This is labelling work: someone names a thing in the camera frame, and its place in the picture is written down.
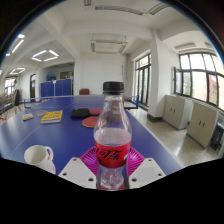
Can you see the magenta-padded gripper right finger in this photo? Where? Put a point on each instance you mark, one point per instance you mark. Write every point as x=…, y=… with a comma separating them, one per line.
x=146, y=171

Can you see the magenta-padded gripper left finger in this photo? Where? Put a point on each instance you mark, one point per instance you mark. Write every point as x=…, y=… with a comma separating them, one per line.
x=76, y=171

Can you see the clear bottle with red label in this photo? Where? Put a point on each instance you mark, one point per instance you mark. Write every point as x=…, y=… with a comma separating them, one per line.
x=112, y=150

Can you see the white mug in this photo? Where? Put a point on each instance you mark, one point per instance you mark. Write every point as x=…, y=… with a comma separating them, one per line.
x=37, y=156

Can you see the orange-red table tennis paddle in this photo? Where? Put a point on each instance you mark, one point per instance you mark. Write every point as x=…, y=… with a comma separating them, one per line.
x=89, y=122

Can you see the black paddle case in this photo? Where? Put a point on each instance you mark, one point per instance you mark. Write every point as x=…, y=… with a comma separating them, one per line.
x=80, y=113

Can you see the yellow book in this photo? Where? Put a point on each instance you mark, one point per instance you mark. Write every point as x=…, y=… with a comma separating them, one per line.
x=51, y=117

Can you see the dark red table tennis paddle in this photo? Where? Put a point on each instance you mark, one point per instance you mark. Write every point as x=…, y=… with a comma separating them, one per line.
x=95, y=111

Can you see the beige two-door cabinet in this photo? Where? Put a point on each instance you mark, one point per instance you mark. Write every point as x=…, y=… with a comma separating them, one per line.
x=201, y=124
x=175, y=111

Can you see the grey thin book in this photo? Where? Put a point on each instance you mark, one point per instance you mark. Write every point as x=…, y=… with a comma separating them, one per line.
x=41, y=112

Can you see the small colourful book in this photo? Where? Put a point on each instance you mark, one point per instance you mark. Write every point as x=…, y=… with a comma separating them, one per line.
x=28, y=116

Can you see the black bin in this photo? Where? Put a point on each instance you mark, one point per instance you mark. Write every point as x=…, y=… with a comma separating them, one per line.
x=217, y=136

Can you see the brown armchair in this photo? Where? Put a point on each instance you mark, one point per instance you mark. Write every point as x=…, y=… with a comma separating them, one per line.
x=84, y=91

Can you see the blue partition panels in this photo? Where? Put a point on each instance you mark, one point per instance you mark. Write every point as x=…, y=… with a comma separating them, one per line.
x=56, y=88

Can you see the tall black framed window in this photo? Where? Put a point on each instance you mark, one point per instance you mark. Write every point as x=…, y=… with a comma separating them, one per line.
x=143, y=80

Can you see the person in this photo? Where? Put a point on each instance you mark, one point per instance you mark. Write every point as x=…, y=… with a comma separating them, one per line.
x=16, y=96

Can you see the table with red legs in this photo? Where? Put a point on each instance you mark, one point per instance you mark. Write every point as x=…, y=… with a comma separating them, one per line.
x=5, y=107

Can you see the dark wooden door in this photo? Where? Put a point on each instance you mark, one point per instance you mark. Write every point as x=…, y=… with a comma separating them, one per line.
x=32, y=86

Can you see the wide black framed window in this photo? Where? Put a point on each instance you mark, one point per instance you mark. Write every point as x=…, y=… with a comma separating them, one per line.
x=199, y=80

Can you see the ceiling light group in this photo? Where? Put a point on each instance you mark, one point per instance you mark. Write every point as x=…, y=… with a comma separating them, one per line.
x=45, y=55

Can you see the ceiling air conditioner unit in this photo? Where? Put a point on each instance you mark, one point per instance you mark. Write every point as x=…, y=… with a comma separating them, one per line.
x=109, y=47

